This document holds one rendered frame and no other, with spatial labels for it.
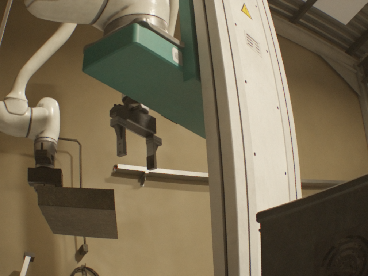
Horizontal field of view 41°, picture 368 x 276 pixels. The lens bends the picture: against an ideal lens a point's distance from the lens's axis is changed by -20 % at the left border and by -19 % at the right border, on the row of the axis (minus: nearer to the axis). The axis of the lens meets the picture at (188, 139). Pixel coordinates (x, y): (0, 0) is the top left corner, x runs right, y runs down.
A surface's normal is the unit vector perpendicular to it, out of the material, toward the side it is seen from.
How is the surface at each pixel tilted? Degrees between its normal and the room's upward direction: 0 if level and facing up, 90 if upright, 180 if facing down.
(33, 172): 90
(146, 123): 90
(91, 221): 180
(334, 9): 167
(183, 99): 180
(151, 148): 90
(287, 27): 90
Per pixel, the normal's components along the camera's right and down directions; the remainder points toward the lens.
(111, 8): 0.00, 0.53
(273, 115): 0.82, -0.28
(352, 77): 0.37, -0.41
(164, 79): 0.06, 0.91
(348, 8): -0.15, 0.86
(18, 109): 0.56, -0.16
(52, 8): 0.00, 0.77
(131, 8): -0.05, -0.33
